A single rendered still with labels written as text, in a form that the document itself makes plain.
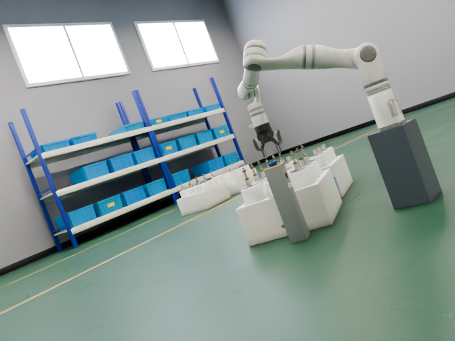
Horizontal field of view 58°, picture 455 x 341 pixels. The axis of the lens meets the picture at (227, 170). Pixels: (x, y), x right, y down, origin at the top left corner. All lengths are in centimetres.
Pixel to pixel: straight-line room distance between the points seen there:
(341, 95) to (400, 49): 143
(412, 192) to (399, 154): 15
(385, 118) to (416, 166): 21
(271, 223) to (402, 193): 55
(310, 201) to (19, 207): 522
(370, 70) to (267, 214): 72
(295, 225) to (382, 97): 58
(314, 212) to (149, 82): 661
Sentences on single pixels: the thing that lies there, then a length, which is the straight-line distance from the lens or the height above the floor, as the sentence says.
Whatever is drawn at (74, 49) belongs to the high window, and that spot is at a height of 297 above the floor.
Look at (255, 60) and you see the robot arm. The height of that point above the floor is 72.
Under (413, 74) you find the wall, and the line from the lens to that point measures 829.
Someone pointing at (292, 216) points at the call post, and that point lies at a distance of 165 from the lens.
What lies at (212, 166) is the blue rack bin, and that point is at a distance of 740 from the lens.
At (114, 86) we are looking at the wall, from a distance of 768.
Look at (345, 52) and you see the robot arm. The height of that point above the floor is 63.
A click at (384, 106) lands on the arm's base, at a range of 165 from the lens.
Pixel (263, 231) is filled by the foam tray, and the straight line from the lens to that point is 185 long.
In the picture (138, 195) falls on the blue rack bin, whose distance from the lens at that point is 642.
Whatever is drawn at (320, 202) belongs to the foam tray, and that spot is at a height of 10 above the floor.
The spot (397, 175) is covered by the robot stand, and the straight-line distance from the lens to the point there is 166.
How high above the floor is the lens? 41
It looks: 2 degrees down
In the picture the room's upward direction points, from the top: 21 degrees counter-clockwise
